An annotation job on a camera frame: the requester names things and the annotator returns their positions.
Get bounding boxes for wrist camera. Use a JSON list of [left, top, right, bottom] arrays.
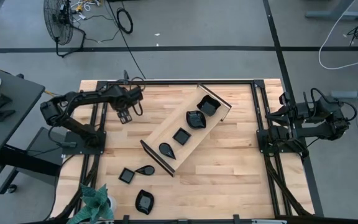
[[131, 86, 145, 102], [278, 92, 289, 107]]

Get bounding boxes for black floor fan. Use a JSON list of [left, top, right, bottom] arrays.
[[43, 0, 87, 58]]

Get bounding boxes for black wavy square bowl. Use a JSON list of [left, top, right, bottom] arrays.
[[196, 95, 222, 117]]

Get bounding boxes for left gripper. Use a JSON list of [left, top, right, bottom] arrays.
[[109, 86, 134, 124]]

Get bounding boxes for black side table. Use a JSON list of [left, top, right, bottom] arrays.
[[0, 67, 63, 203]]

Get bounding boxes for black aluminium rig frame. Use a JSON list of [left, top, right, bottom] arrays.
[[50, 77, 324, 224]]

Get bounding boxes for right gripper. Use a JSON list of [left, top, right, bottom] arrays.
[[265, 102, 315, 127]]

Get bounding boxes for black leaf-shaped plate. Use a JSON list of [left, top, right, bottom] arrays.
[[185, 110, 207, 130]]

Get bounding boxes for black teardrop plate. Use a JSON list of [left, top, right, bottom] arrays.
[[134, 165, 155, 176], [158, 142, 177, 161]]

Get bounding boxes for black cable bundle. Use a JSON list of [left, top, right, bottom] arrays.
[[53, 154, 101, 220], [264, 152, 312, 217]]

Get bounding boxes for grey-legged desk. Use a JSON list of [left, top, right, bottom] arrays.
[[305, 0, 358, 20]]

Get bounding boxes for green artificial plant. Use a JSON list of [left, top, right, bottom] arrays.
[[68, 183, 115, 224]]

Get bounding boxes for black wavy oval plate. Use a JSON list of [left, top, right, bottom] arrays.
[[135, 189, 155, 215]]

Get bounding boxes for coiled black cable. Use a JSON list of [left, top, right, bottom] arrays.
[[106, 0, 147, 80]]

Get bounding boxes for white floor cable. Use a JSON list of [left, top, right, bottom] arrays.
[[318, 0, 358, 70]]

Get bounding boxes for black triangular part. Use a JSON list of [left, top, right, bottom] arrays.
[[0, 109, 16, 123], [0, 94, 12, 110]]

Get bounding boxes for wooden tray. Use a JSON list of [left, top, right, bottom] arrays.
[[139, 83, 232, 177]]

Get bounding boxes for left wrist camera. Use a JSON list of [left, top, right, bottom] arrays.
[[131, 86, 145, 102]]

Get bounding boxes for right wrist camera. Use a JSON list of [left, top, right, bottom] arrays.
[[278, 92, 289, 107]]

